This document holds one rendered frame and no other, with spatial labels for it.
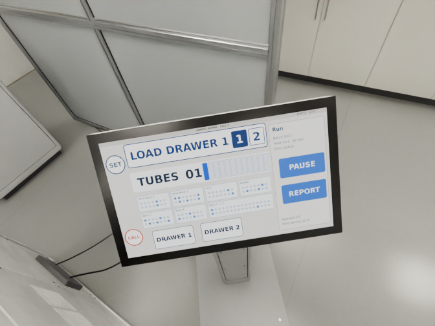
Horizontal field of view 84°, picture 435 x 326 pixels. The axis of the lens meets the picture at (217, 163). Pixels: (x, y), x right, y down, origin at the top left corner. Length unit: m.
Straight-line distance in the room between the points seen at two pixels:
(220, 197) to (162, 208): 0.13
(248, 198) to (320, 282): 1.13
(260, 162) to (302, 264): 1.15
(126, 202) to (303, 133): 0.41
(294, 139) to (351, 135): 1.74
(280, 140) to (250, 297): 1.11
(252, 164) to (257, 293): 1.08
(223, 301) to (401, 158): 1.61
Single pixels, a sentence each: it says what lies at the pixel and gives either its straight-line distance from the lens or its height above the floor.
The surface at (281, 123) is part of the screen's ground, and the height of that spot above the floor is 1.17.
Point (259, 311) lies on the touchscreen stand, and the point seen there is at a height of 0.04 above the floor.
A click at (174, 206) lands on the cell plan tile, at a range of 0.55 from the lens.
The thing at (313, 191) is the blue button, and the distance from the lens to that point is 0.58.
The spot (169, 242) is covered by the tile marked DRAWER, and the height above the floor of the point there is 1.00.
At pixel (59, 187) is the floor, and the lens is 2.33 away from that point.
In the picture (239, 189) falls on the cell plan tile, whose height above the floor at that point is 1.07.
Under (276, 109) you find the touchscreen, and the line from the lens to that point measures 0.52.
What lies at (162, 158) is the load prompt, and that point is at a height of 1.15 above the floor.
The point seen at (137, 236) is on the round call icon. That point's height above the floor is 1.02.
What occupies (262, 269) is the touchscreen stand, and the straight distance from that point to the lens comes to 1.54.
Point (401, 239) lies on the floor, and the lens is 1.87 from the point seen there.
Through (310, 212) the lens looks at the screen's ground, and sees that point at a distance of 0.59.
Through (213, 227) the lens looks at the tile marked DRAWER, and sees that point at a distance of 0.56.
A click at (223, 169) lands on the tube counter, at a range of 0.52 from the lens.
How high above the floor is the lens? 1.53
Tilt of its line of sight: 52 degrees down
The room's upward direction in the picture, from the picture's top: 9 degrees counter-clockwise
